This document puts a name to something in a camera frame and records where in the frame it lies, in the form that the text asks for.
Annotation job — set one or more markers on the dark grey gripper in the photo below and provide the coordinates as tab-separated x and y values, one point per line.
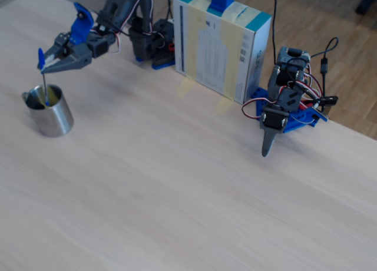
77	55

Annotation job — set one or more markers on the grey idle gripper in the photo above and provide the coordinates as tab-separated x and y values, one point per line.
273	120

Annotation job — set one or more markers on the blue capped ballpoint pen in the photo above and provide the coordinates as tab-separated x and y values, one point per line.
41	59

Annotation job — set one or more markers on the blue idle arm base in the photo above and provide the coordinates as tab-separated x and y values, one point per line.
303	118

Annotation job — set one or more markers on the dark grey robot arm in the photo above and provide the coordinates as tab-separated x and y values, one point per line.
141	41

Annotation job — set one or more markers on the silver metal cup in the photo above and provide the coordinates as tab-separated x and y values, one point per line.
54	120

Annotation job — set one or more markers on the yellow highlighter black cap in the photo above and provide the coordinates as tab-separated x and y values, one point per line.
53	96

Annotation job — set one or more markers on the yellow masking tape strip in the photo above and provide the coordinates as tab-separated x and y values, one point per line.
186	89
224	106

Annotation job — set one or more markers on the black plug connector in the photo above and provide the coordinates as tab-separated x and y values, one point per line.
327	100

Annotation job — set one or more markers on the red connector block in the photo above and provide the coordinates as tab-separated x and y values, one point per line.
171	47

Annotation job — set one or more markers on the white teal cardboard box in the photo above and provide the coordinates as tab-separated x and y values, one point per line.
206	53

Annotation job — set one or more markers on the black furniture foot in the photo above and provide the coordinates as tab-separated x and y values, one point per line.
366	1

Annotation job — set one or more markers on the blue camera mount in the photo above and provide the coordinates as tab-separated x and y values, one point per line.
81	26

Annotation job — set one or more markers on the blue arm base plate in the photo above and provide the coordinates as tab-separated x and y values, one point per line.
160	66

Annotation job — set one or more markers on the blue camera post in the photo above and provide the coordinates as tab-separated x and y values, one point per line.
221	0

